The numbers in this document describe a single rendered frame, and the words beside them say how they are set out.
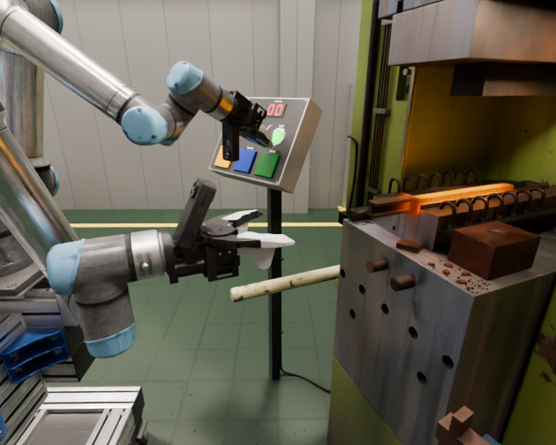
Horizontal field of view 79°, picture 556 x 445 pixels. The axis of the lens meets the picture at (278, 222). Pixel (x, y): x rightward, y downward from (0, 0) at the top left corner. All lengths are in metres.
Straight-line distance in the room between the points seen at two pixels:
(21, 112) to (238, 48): 2.75
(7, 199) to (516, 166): 1.19
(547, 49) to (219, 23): 3.08
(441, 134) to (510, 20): 0.39
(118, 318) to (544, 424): 0.82
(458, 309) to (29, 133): 1.02
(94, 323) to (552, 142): 1.12
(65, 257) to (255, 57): 3.18
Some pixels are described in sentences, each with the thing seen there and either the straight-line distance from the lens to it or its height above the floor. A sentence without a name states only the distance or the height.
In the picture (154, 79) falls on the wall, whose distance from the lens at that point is 3.74.
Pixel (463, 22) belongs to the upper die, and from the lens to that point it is 0.71.
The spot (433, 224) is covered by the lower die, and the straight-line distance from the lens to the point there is 0.74.
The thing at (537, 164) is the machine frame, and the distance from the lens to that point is 1.17.
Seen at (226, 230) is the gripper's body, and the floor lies 1.01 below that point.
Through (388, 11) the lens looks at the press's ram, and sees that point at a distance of 0.86.
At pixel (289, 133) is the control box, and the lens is 1.05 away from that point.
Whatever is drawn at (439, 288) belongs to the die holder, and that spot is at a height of 0.89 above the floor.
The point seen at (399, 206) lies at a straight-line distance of 0.74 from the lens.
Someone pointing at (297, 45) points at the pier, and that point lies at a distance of 3.43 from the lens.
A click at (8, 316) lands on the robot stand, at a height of 0.72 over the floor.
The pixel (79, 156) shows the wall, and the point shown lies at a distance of 4.14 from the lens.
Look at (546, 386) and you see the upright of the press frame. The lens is 0.89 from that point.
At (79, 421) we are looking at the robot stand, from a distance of 1.44.
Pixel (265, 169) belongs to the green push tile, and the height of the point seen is 1.00.
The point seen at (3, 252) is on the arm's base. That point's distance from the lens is 1.01.
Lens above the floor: 1.22
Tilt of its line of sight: 21 degrees down
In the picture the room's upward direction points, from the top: straight up
